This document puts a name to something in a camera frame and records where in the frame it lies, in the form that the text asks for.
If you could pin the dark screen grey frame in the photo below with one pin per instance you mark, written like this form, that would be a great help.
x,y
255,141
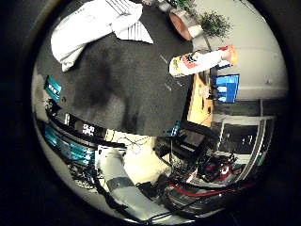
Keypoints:
x,y
240,138

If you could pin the light wooden board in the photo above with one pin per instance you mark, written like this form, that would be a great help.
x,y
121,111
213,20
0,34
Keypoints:
x,y
200,103

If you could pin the black bar digital display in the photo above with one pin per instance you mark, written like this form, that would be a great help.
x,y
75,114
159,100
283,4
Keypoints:
x,y
84,129

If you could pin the small green bushy plant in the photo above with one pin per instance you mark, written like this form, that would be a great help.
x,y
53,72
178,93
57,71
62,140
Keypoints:
x,y
214,23

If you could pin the blue box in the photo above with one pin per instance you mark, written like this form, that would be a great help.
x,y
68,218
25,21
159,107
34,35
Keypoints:
x,y
228,88

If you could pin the small teal panel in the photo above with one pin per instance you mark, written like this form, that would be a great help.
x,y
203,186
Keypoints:
x,y
52,88

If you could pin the white cloth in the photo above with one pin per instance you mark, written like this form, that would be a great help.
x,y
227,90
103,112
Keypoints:
x,y
91,25

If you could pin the white spray bottle orange head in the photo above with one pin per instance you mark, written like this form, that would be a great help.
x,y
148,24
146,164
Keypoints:
x,y
197,62

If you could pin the green leafy plant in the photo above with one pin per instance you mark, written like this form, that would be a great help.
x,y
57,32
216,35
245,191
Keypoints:
x,y
183,3

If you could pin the teal equipment rack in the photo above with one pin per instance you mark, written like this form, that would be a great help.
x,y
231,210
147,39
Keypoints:
x,y
70,149

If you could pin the terracotta white plant pot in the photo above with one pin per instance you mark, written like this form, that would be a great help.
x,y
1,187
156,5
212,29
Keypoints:
x,y
183,23

